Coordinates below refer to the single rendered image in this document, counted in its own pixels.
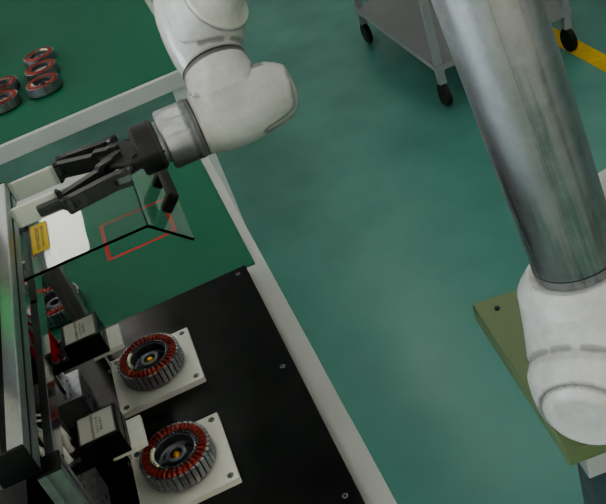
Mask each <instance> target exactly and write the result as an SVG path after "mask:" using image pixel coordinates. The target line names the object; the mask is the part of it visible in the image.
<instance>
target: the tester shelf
mask: <svg viewBox="0 0 606 504"><path fill-rule="evenodd" d="M16 206H17V202H16V200H15V199H14V197H13V195H12V194H11V192H10V190H9V188H8V187H7V185H6V183H5V182H2V183H0V490H3V489H6V488H8V487H11V486H13V485H15V484H17V483H19V482H21V481H23V480H26V479H28V478H30V477H32V476H34V475H36V474H39V473H41V472H42V470H41V464H40V453H39V442H38V431H37V421H36V410H35V399H34V388H33V377H32V366H31V355H30V344H29V333H28V322H27V312H26V301H25V290H24V279H23V268H22V257H21V246H20V235H19V228H18V226H17V225H16V223H15V221H14V219H13V218H12V216H11V214H10V213H9V209H12V208H14V207H16Z"/></svg>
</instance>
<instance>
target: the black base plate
mask: <svg viewBox="0 0 606 504"><path fill-rule="evenodd" d="M116 324H118V325H119V327H120V330H121V334H122V338H123V342H124V346H125V348H123V349H121V350H119V351H117V352H114V353H112V354H110V355H108V356H107V357H108V359H109V361H110V362H111V361H113V360H115V359H118V358H120V356H121V354H122V353H123V352H124V351H125V349H126V348H127V347H129V345H131V344H132V343H134V342H135V341H136V340H137V341H139V340H138V339H140V338H143V337H144V336H148V335H150V334H154V333H167V334H173V333H175V332H177V331H179V330H181V329H184V328H186V327H187V329H188V331H189V333H190V336H191V339H192V342H193V345H194V347H195V350H196V353H197V356H198V359H199V361H200V364H201V367H202V370H203V373H204V375H205V378H206V382H204V383H202V384H200V385H198V386H196V387H194V388H191V389H189V390H187V391H185V392H183V393H181V394H178V395H176V396H174V397H172V398H170V399H168V400H165V401H163V402H161V403H159V404H157V405H155V406H152V407H150V408H148V409H146V410H144V411H142V412H139V413H137V414H135V415H133V416H131V417H129V418H126V419H125V420H126V421H127V420H129V419H131V418H133V417H135V416H137V415H140V416H141V418H142V420H143V424H144V428H145V432H146V436H147V440H150V438H151V437H152V436H153V435H154V436H155V433H156V432H158V431H159V432H160V430H161V429H162V428H164V429H165V428H166V426H168V425H170V426H171V424H173V423H177V422H183V421H187V422H188V421H192V422H196V421H198V420H201V419H203V418H205V417H207V416H209V415H211V414H213V413H216V412H217V413H218V415H219V418H220V420H221V423H222V426H223V429H224V432H225V434H226V437H227V440H228V443H229V446H230V448H231V451H232V454H233V457H234V460H235V463H236V465H237V468H238V471H239V474H240V477H241V479H242V483H240V484H238V485H236V486H234V487H232V488H229V489H227V490H225V491H223V492H221V493H219V494H217V495H215V496H213V497H210V498H208V499H206V500H204V501H202V502H200V503H198V504H365V503H364V500H363V498H362V496H361V494H360V492H359V490H358V488H357V486H356V484H355V482H354V480H353V478H352V476H351V474H350V472H349V470H348V468H347V466H346V464H345V462H344V460H343V458H342V456H341V454H340V452H339V450H338V448H337V446H336V444H335V442H334V440H333V438H332V437H331V435H330V433H329V431H328V429H327V427H326V425H325V423H324V421H323V419H322V417H321V415H320V413H319V411H318V409H317V407H316V405H315V403H314V401H313V399H312V397H311V395H310V393H309V391H308V389H307V387H306V385H305V383H304V381H303V379H302V377H301V375H300V373H299V371H298V369H297V367H296V365H295V363H294V361H293V359H292V357H291V355H290V353H289V351H288V349H287V347H286V345H285V343H284V341H283V339H282V337H281V335H280V333H279V331H278V329H277V327H276V325H275V323H274V321H273V319H272V317H271V315H270V313H269V311H268V309H267V307H266V305H265V303H264V302H263V300H262V298H261V296H260V294H259V292H258V290H257V288H256V286H255V284H254V282H253V280H252V278H251V276H250V274H249V272H248V270H247V268H246V266H245V265H244V266H242V267H239V268H237V269H235V270H233V271H230V272H228V273H226V274H224V275H222V276H219V277H217V278H215V279H213V280H211V281H208V282H206V283H204V284H202V285H199V286H197V287H195V288H193V289H191V290H188V291H186V292H184V293H182V294H179V295H177V296H175V297H173V298H171V299H168V300H166V301H164V302H162V303H160V304H157V305H155V306H153V307H151V308H148V309H146V310H144V311H142V312H140V313H137V314H135V315H133V316H131V317H128V318H126V319H124V320H122V321H120V322H117V323H115V324H113V325H116ZM113 325H111V326H113ZM111 326H109V327H111ZM109 327H106V328H105V329H107V328H109ZM77 369H78V370H79V372H80V373H81V375H82V377H83V378H84V380H85V381H86V383H87V385H88V386H89V388H90V389H91V393H92V399H93V405H94V410H95V411H96V410H98V409H100V408H102V407H104V406H107V405H109V404H111V403H115V405H116V407H117V408H118V410H119V412H120V408H119V403H118V399H117V394H116V389H115V385H114V380H113V376H112V375H111V374H109V373H108V370H109V368H108V366H107V365H106V363H105V361H104V360H103V358H101V359H99V360H97V361H95V360H94V359H91V360H89V361H87V362H84V363H82V364H80V365H78V366H76V367H73V368H71V369H69V370H67V371H65V372H64V374H65V375H66V374H68V373H70V372H72V371H74V370H77ZM165 430H166V429H165ZM160 433H161V432H160ZM127 463H128V460H127V458H126V457H123V458H121V459H119V460H117V461H114V460H113V459H112V460H109V461H107V462H105V463H103V464H101V465H99V466H97V467H95V468H96V469H97V471H98V472H99V474H100V475H101V477H102V478H103V480H104V481H105V483H106V484H107V486H108V489H109V495H110V500H111V504H140V501H139V497H138V492H137V487H136V483H135V478H134V473H133V469H132V468H130V467H129V466H128V465H127ZM26 483H27V497H28V504H54V502H53V501H52V500H51V498H50V497H49V495H48V494H47V493H46V491H43V492H41V493H39V494H37V495H35V494H34V493H33V491H32V490H31V489H30V484H29V479H26Z"/></svg>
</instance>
